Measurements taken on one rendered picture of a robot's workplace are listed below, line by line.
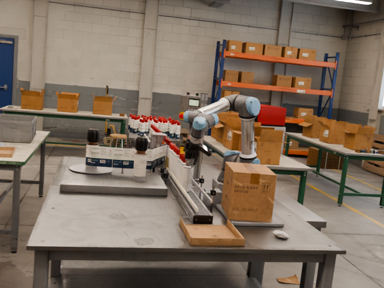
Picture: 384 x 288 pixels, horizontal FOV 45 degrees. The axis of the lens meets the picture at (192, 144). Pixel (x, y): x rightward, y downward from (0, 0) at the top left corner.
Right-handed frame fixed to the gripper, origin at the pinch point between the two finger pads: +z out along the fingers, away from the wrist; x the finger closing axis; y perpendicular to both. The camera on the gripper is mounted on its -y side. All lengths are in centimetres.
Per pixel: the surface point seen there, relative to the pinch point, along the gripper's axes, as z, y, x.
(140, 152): 14.5, 29.8, -27.0
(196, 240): -19, 11, 74
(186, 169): 5.9, 2.6, -3.1
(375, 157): 183, -331, -247
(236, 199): -11.6, -17.0, 39.1
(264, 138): 88, -111, -149
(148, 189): 23.5, 24.7, -1.8
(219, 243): -18, 0, 75
